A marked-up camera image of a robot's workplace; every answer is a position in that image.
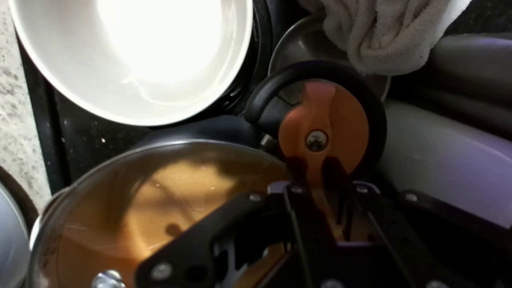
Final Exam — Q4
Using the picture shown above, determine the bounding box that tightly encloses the white crumpled cloth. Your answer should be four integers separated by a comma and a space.
298, 0, 474, 76

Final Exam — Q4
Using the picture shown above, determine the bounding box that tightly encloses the white ceramic bowl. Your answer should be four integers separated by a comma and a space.
6, 0, 254, 127

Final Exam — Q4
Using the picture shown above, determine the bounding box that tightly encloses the white thermos bottle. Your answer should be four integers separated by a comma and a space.
374, 97, 512, 230

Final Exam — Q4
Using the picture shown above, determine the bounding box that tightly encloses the glass pot lid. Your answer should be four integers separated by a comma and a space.
26, 139, 293, 288

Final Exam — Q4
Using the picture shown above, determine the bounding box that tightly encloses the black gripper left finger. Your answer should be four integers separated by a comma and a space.
134, 180, 323, 288

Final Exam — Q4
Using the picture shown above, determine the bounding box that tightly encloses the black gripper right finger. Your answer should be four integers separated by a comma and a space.
350, 180, 512, 288

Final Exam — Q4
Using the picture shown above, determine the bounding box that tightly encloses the steel travel tumbler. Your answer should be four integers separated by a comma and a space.
386, 30, 512, 140

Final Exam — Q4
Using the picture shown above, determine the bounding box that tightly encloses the black electric stove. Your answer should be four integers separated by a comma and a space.
14, 0, 512, 196

